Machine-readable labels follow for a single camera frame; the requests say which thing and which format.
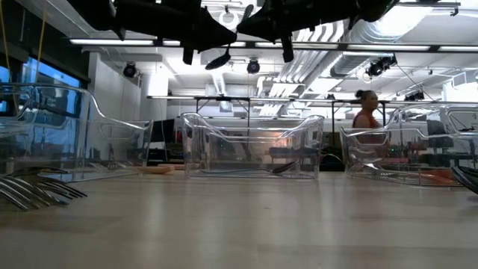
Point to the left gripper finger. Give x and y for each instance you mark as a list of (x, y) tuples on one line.
[(213, 43), (214, 28)]

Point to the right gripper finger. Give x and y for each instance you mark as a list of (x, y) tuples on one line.
[(272, 33), (272, 15)]

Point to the black fork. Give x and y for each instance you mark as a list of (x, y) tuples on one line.
[(71, 192), (45, 170)]

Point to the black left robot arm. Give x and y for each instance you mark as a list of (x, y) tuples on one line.
[(93, 15)]

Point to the black ceiling spotlight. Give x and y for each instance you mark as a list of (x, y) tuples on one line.
[(129, 70), (377, 68), (253, 66)]

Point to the long ceiling light strip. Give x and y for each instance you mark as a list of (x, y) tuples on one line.
[(112, 42)]

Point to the clear plastic bin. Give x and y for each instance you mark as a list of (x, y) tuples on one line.
[(74, 142), (194, 157), (411, 149), (254, 130)]

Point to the black monitor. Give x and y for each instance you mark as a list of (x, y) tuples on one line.
[(163, 130)]

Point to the person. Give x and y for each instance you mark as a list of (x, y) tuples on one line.
[(367, 102)]

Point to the silver ventilation duct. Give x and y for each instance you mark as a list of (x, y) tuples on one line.
[(347, 63)]

